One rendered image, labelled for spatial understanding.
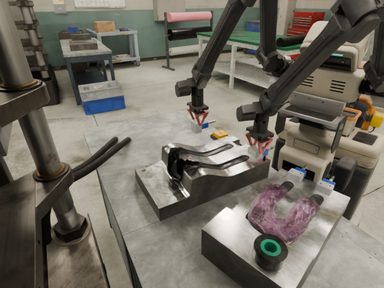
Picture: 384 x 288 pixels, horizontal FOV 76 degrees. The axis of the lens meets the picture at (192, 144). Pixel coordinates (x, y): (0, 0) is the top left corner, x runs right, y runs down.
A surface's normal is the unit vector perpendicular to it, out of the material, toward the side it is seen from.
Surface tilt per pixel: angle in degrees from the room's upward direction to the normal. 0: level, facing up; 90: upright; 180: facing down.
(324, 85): 98
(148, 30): 90
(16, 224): 0
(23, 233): 0
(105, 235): 0
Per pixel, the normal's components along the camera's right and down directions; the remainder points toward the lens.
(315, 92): -0.69, 0.48
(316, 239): -0.19, -0.74
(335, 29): -0.95, 0.04
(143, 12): 0.44, 0.44
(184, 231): 0.00, -0.87
